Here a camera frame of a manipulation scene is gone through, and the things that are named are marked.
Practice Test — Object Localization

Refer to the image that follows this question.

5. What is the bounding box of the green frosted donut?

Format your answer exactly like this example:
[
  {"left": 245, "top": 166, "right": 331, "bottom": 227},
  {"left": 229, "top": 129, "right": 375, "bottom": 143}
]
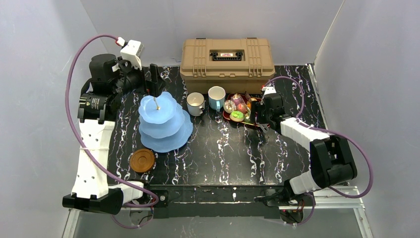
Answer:
[{"left": 229, "top": 111, "right": 245, "bottom": 122}]

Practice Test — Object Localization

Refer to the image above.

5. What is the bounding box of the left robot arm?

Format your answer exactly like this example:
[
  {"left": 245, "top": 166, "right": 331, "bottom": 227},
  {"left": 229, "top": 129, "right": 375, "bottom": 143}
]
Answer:
[{"left": 62, "top": 54, "right": 165, "bottom": 215}]

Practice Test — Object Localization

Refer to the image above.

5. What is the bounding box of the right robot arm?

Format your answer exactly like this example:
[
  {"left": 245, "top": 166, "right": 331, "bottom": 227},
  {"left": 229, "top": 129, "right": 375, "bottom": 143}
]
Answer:
[{"left": 251, "top": 94, "right": 358, "bottom": 200}]

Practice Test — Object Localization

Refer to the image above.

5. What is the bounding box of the pink round pastry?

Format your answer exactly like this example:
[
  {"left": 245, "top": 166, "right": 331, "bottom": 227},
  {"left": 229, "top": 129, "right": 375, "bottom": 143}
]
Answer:
[{"left": 236, "top": 103, "right": 249, "bottom": 114}]

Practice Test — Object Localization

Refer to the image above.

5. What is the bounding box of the red serving tray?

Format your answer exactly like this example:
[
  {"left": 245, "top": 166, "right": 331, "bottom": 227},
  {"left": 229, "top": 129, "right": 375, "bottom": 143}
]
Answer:
[{"left": 222, "top": 94, "right": 262, "bottom": 127}]

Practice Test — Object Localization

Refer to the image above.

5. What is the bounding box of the pink cupcake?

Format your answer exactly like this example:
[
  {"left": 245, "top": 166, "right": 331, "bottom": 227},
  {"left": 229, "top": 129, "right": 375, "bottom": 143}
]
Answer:
[{"left": 231, "top": 94, "right": 243, "bottom": 105}]

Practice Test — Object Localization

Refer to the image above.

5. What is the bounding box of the chocolate sprinkle donut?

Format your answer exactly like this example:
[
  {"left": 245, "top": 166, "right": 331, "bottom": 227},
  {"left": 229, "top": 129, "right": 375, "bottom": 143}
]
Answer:
[{"left": 223, "top": 100, "right": 236, "bottom": 114}]

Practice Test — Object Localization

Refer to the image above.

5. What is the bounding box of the white mug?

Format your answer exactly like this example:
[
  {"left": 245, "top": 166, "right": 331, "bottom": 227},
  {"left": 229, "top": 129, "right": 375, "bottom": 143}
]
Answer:
[{"left": 187, "top": 92, "right": 205, "bottom": 117}]

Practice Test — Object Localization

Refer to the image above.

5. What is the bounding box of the blue three-tier cake stand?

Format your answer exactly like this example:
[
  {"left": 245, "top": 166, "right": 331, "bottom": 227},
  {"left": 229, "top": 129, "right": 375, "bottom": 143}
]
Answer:
[{"left": 138, "top": 92, "right": 193, "bottom": 153}]

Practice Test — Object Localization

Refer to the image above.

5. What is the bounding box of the tan plastic toolbox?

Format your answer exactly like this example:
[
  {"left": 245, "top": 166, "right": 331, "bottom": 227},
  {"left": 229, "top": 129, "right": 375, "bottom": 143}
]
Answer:
[{"left": 179, "top": 38, "right": 276, "bottom": 94}]

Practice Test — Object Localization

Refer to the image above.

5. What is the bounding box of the light blue mug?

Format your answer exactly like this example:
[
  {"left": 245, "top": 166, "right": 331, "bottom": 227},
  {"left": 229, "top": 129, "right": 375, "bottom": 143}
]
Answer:
[{"left": 208, "top": 86, "right": 226, "bottom": 112}]

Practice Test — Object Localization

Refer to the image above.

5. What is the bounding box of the brown wooden coaster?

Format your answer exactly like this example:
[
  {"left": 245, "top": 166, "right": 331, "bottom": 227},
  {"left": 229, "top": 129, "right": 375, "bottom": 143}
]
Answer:
[{"left": 129, "top": 149, "right": 156, "bottom": 173}]

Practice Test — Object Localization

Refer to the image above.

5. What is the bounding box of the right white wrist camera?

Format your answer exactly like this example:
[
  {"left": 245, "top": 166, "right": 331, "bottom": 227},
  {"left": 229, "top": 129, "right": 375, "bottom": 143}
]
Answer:
[{"left": 261, "top": 86, "right": 277, "bottom": 97}]

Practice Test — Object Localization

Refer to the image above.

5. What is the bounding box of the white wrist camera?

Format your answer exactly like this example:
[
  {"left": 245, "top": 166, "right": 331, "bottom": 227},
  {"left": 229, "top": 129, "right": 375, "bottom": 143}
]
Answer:
[
  {"left": 120, "top": 40, "right": 144, "bottom": 69},
  {"left": 261, "top": 86, "right": 277, "bottom": 97}
]

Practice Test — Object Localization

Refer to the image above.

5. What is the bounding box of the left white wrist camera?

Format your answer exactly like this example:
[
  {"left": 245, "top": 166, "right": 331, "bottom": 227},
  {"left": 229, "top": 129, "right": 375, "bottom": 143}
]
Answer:
[{"left": 120, "top": 40, "right": 144, "bottom": 69}]

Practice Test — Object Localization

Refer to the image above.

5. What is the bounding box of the aluminium frame rail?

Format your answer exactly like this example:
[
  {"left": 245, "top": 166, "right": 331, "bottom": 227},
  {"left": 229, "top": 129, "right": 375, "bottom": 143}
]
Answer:
[{"left": 278, "top": 186, "right": 365, "bottom": 211}]

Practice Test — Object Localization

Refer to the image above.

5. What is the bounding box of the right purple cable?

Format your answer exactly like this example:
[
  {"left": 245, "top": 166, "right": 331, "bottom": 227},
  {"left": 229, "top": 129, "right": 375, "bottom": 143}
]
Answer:
[{"left": 264, "top": 76, "right": 374, "bottom": 227}]

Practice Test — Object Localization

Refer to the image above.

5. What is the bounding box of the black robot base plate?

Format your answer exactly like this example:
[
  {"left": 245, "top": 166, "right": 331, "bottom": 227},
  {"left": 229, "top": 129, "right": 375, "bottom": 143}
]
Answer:
[{"left": 144, "top": 183, "right": 315, "bottom": 220}]

